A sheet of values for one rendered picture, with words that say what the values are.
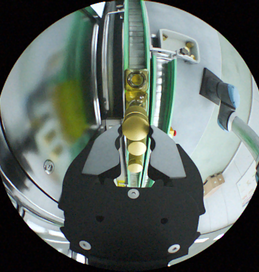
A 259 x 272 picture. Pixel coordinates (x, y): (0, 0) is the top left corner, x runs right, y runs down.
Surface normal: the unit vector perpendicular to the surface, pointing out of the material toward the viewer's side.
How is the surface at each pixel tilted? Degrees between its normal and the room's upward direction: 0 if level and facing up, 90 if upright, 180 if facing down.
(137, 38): 0
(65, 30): 90
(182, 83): 0
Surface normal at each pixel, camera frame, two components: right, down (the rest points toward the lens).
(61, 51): 1.00, 0.02
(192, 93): -0.06, 0.55
